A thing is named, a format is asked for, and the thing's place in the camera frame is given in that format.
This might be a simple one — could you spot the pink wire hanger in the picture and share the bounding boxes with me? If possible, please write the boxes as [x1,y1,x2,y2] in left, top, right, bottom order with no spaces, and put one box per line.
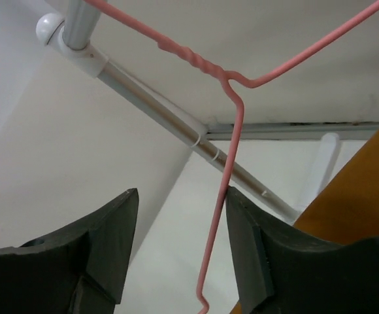
[84,0,379,314]

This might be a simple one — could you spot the brown trousers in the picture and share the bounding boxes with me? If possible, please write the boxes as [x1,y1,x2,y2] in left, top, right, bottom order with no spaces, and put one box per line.
[230,111,379,314]

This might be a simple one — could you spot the white clothes rack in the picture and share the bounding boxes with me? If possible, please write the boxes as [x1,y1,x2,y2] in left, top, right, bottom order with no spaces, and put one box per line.
[35,0,340,226]

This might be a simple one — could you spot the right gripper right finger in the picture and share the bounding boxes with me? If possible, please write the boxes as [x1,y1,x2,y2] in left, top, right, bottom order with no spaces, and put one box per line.
[226,187,379,313]

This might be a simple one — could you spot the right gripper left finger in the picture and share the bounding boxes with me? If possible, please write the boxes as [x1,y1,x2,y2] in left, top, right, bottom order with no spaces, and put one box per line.
[0,188,139,313]

